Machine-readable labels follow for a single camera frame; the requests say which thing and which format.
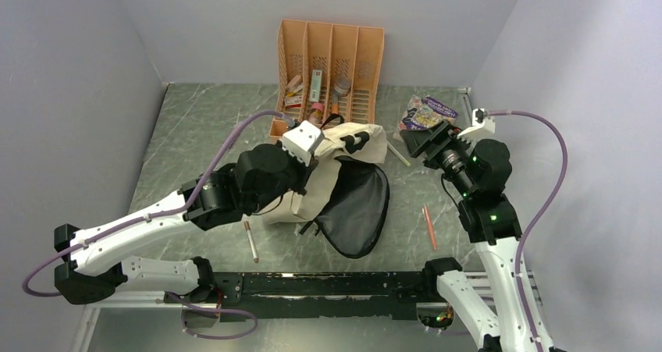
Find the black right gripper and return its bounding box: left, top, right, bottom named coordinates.
left=400, top=119, right=476, bottom=197

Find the purple Treehouse book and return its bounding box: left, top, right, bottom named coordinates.
left=409, top=96, right=458, bottom=130

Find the beige canvas backpack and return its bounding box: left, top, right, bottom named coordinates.
left=260, top=123, right=390, bottom=259

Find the Little Women floral book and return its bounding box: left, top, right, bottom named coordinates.
left=393, top=94, right=422, bottom=142

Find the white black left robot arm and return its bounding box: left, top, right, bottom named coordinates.
left=54, top=140, right=318, bottom=304

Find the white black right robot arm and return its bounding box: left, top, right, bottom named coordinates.
left=400, top=121, right=558, bottom=351

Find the pink tape roll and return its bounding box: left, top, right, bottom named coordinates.
left=308, top=102, right=325, bottom=125

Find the red white small box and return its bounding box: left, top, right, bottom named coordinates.
left=283, top=75, right=303, bottom=109

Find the white brown marker pen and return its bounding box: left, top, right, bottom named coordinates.
left=244, top=220, right=259, bottom=263

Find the orange pencil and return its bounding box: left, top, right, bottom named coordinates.
left=422, top=204, right=437, bottom=251

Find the teal white box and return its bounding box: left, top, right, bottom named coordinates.
left=308, top=69, right=323, bottom=102

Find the grey glue stick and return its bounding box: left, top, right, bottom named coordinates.
left=330, top=76, right=351, bottom=114

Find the orange plastic desk organizer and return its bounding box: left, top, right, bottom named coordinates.
left=276, top=20, right=385, bottom=123

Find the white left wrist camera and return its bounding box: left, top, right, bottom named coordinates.
left=279, top=121, right=324, bottom=166

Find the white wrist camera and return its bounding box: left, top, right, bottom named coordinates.
left=457, top=108, right=496, bottom=142
left=279, top=121, right=324, bottom=166

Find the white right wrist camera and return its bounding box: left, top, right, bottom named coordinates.
left=457, top=108, right=496, bottom=142

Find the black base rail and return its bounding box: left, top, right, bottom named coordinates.
left=164, top=271, right=472, bottom=322

